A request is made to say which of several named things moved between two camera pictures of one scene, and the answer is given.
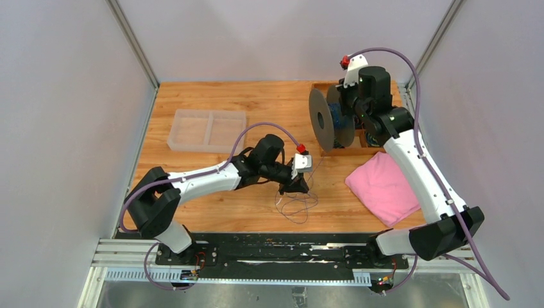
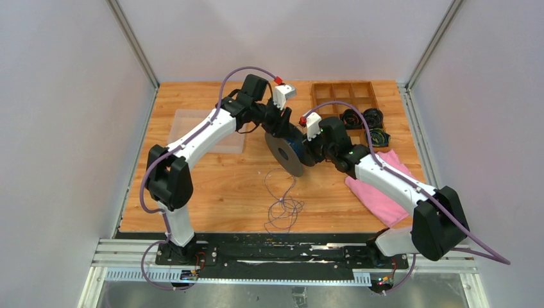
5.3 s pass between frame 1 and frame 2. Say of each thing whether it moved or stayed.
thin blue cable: moved
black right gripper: moved
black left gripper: moved
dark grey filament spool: moved
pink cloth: stayed
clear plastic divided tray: stayed
